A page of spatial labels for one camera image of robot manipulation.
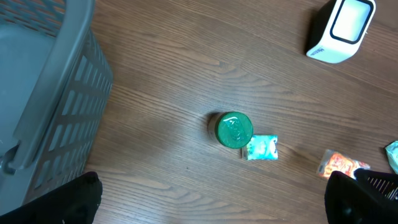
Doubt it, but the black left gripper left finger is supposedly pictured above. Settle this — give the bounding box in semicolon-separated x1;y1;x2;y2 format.
1;172;103;224

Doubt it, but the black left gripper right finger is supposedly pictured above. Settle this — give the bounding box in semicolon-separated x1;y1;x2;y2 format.
325;171;397;224

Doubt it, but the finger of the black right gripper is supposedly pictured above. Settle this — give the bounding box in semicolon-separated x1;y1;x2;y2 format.
354;169;397;201

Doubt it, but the large teal snack packet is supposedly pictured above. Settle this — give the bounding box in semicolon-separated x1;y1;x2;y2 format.
385;141;398;174

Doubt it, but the small orange snack packet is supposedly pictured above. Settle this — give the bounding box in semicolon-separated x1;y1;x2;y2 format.
317;149;371;179

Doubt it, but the small teal snack packet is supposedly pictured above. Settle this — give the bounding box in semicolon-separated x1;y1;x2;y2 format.
241;135;278;161

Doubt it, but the green lid jar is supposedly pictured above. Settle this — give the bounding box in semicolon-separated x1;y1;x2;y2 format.
208;111;254;149

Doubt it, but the white barcode scanner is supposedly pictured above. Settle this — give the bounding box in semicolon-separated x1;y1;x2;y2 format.
306;0;376;63

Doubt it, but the dark grey plastic basket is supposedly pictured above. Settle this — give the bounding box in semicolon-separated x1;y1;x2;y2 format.
1;0;113;214

